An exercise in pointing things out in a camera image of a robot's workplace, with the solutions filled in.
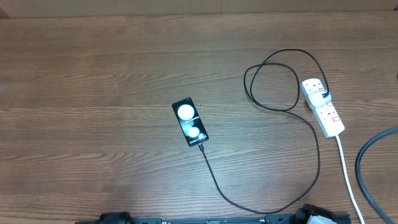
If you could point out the black smartphone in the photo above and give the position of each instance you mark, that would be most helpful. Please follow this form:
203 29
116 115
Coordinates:
190 122

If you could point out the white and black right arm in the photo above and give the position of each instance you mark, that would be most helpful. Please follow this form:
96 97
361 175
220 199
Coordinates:
311 214

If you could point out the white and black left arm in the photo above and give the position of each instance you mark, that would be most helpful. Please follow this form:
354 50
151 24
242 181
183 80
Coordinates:
115 218

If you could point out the white power strip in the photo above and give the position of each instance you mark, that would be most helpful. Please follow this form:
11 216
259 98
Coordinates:
327 117

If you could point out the white USB wall charger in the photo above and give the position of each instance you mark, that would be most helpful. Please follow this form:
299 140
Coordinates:
317 99

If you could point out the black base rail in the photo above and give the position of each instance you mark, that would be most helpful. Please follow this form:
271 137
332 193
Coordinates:
268 219

